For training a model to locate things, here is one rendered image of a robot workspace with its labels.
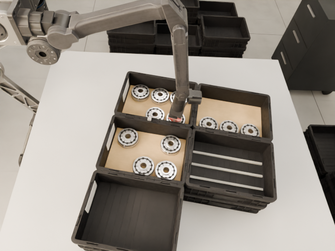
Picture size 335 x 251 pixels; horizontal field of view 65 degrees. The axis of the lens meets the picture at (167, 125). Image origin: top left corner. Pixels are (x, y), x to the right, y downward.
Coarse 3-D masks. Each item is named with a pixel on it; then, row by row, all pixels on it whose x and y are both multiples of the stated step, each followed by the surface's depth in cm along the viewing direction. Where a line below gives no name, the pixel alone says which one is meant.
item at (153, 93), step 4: (160, 88) 150; (152, 92) 148; (156, 92) 149; (164, 92) 149; (152, 96) 147; (156, 96) 147; (164, 96) 147; (168, 96) 148; (156, 100) 146; (160, 100) 146; (164, 100) 146
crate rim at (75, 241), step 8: (120, 176) 113; (128, 176) 114; (160, 184) 113; (168, 184) 114; (176, 184) 113; (88, 192) 109; (80, 216) 105; (176, 224) 104; (176, 232) 103; (72, 240) 99; (80, 240) 99; (176, 240) 101; (104, 248) 98; (112, 248) 98; (120, 248) 98; (176, 248) 100
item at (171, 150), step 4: (168, 136) 134; (172, 136) 134; (164, 140) 133; (176, 140) 133; (164, 144) 131; (176, 144) 131; (180, 144) 132; (164, 148) 130; (168, 148) 130; (172, 148) 130; (176, 148) 131; (168, 152) 129; (172, 152) 129
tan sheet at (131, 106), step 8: (128, 96) 150; (128, 104) 147; (136, 104) 147; (144, 104) 147; (152, 104) 148; (168, 104) 149; (128, 112) 144; (136, 112) 144; (144, 112) 145; (168, 112) 146; (184, 112) 147
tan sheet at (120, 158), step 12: (144, 132) 138; (144, 144) 134; (156, 144) 134; (168, 144) 135; (108, 156) 129; (120, 156) 129; (132, 156) 130; (156, 156) 131; (168, 156) 131; (180, 156) 132; (120, 168) 126; (132, 168) 126; (180, 168) 128
